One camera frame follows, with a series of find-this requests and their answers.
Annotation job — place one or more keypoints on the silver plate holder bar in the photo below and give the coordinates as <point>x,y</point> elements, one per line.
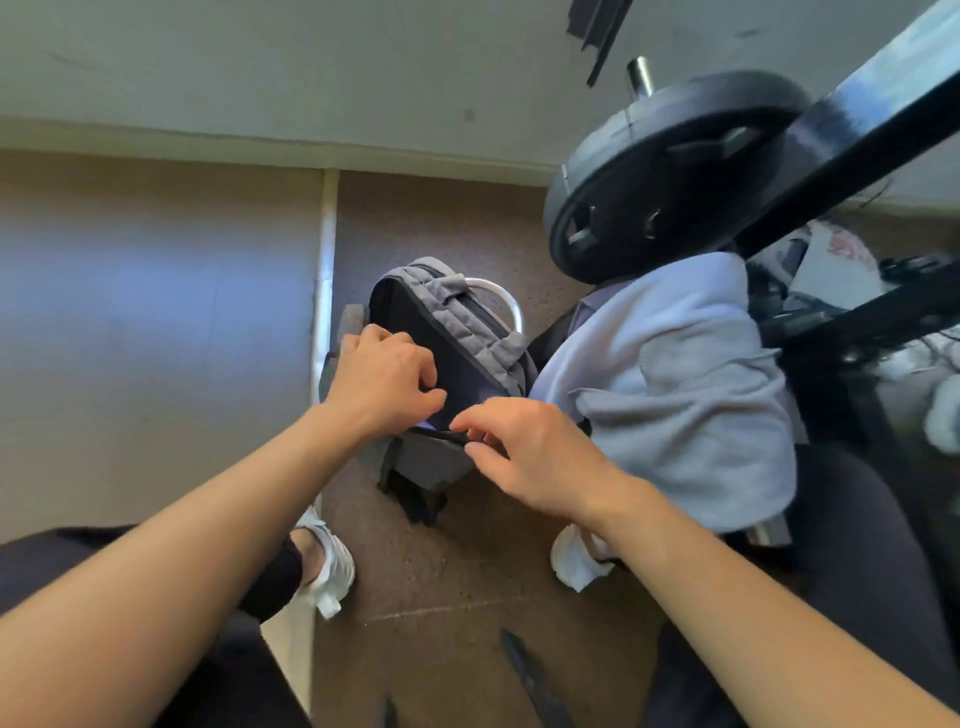
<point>769,534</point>

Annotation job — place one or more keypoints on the white right shoe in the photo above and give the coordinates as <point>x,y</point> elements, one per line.
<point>574,562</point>

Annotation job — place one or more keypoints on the pale floor divider strip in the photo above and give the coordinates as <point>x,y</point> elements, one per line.
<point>326,262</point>

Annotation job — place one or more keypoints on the person's left forearm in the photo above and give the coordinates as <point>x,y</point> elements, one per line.
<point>150,600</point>

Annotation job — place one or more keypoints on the person's left hand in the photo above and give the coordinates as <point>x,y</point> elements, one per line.
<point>382,382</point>

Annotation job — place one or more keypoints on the black weight machine frame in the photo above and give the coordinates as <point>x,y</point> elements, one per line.
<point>862,135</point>

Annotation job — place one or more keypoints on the white shoe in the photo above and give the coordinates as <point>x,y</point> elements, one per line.
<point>574,562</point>
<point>337,577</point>

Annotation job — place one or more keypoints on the grey backpack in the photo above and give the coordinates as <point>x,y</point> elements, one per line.
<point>465,322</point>

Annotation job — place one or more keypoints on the person's right forearm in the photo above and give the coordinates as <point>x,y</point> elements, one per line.
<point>750,637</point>

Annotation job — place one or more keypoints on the black weight plate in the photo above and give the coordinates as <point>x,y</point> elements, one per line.
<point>637,187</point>

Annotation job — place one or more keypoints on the person's right hand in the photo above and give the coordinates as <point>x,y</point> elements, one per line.
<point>540,457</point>

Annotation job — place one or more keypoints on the pale lavender towel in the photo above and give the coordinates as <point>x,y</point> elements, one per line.
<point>675,300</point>

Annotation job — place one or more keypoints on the grey towel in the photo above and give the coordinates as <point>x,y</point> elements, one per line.
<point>690,450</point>

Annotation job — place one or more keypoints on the white printed bag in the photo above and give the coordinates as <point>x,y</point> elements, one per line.
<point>825,277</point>

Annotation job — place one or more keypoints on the white left shoe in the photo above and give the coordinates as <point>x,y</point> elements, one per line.
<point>337,577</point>

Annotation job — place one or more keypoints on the black open window sash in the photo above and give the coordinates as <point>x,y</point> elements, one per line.
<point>596,22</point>

